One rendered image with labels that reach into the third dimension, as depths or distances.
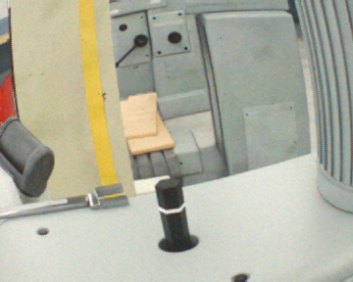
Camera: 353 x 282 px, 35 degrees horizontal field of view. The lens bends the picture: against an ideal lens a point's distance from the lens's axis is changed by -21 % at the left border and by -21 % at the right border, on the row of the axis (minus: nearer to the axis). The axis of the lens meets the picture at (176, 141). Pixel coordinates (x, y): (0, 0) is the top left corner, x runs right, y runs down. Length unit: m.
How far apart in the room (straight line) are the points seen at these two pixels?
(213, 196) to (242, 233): 0.09
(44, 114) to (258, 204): 1.76
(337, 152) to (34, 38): 1.80
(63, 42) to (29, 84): 0.20
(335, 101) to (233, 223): 0.16
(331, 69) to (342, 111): 0.04
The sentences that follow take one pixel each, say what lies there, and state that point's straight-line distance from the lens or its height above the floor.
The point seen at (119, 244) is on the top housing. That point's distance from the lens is 0.60.
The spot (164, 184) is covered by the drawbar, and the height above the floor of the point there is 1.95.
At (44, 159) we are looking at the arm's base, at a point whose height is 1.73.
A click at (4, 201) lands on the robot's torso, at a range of 1.17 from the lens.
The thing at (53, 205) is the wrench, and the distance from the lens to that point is 0.67.
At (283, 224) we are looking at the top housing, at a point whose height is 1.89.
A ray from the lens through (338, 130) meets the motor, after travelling 0.56.
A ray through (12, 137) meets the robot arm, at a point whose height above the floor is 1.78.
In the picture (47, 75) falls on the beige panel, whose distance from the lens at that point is 2.29.
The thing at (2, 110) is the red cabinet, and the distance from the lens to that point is 5.21.
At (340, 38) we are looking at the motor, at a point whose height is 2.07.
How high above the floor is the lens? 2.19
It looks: 22 degrees down
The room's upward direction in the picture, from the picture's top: 9 degrees counter-clockwise
